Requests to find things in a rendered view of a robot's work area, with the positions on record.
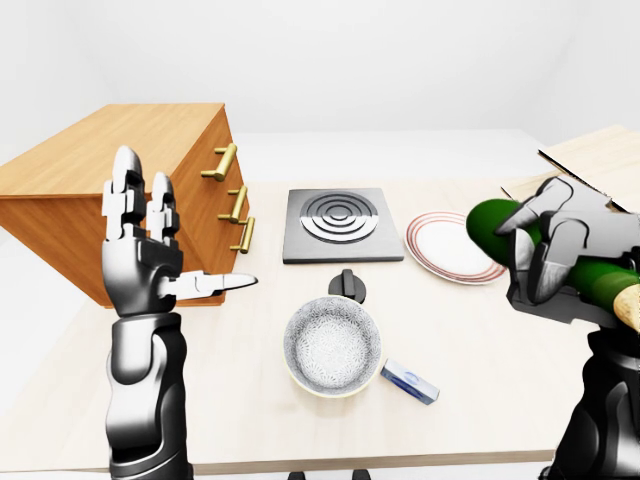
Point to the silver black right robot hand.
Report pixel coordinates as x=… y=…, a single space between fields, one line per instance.
x=565 y=225

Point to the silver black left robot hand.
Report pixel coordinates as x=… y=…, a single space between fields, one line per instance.
x=135 y=270

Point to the green wine bottle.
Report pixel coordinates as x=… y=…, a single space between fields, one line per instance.
x=485 y=225

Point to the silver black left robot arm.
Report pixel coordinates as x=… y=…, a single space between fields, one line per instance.
x=145 y=390

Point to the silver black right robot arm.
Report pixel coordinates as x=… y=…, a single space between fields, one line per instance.
x=615 y=400

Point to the wooden cabinet drawer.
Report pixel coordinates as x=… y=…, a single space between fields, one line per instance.
x=225 y=264
x=205 y=137
x=207 y=225

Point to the wooden cabinet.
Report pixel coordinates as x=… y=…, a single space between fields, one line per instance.
x=60 y=165

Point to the pale wooden tray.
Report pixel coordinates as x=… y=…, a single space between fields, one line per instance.
x=595 y=155

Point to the white plate with red rings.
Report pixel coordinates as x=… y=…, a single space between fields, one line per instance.
x=445 y=250

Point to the patterned grey bowl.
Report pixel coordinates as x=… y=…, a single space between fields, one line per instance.
x=331 y=347

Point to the round black stove knob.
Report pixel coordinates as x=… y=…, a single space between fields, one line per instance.
x=347 y=286

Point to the flat dark stove plate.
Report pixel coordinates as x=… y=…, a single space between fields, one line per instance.
x=342 y=220

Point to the small blue and white box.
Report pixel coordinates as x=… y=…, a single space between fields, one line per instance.
x=410 y=381

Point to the small dark shape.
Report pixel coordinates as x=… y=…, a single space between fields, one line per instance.
x=296 y=475
x=360 y=475

